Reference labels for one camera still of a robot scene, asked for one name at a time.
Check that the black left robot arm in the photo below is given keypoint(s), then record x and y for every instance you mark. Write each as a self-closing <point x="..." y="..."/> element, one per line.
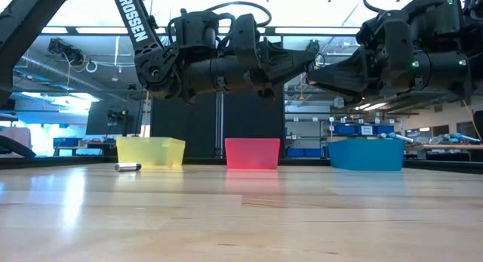
<point x="132" y="20"/>

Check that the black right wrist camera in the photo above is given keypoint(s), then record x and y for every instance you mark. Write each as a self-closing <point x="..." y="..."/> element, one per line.
<point x="371" y="29"/>

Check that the blue plastic bin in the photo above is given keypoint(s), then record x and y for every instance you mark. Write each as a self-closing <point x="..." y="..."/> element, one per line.
<point x="366" y="154"/>

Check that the ceiling light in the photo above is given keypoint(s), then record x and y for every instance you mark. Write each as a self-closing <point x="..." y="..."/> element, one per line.
<point x="371" y="106"/>

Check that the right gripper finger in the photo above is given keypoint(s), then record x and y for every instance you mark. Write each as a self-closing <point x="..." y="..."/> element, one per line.
<point x="343" y="73"/>
<point x="349" y="96"/>

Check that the blue storage crate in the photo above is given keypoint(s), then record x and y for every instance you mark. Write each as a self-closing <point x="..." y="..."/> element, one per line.
<point x="295" y="152"/>
<point x="313" y="152"/>
<point x="385" y="129"/>
<point x="345" y="130"/>

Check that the black folding screen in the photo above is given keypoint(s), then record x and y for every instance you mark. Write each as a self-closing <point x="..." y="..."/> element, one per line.
<point x="256" y="118"/>

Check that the wooden workbench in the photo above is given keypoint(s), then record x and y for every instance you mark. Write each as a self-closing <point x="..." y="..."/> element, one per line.
<point x="445" y="146"/>

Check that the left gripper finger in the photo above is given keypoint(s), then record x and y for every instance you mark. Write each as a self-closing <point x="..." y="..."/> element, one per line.
<point x="290" y="75"/>
<point x="294" y="60"/>

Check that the silver ventilation duct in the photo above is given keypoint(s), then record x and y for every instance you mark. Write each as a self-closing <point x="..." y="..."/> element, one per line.
<point x="45" y="65"/>

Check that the black wall monitor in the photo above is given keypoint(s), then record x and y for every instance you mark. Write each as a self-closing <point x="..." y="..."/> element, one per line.
<point x="98" y="118"/>

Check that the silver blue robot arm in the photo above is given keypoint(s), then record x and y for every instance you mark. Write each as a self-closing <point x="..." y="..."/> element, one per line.
<point x="462" y="137"/>
<point x="394" y="135"/>

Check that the metal shelving rack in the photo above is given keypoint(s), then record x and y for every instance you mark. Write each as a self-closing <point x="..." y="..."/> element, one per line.
<point x="302" y="121"/>

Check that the red plastic bin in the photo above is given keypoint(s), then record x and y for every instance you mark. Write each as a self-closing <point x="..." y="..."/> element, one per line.
<point x="253" y="153"/>

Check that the blue storage box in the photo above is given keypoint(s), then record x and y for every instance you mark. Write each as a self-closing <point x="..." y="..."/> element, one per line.
<point x="68" y="142"/>

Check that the yellow plastic bin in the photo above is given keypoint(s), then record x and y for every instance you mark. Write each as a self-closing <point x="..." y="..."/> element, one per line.
<point x="151" y="151"/>

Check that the pink panel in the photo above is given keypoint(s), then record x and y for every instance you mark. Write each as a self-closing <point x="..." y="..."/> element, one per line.
<point x="15" y="131"/>

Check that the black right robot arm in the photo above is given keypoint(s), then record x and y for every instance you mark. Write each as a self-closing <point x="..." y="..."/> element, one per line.
<point x="441" y="75"/>

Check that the black hanging device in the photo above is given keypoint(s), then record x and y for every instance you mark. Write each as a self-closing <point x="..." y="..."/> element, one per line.
<point x="313" y="45"/>
<point x="66" y="50"/>

